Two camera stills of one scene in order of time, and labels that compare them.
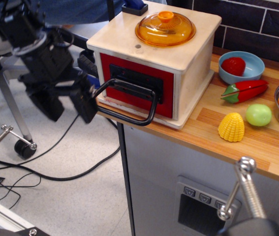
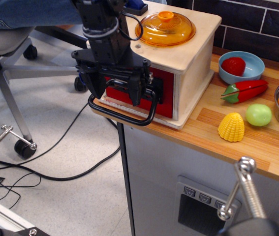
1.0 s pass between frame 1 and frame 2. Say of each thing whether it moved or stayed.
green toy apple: stayed
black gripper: moved
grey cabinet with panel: stayed
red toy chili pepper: stayed
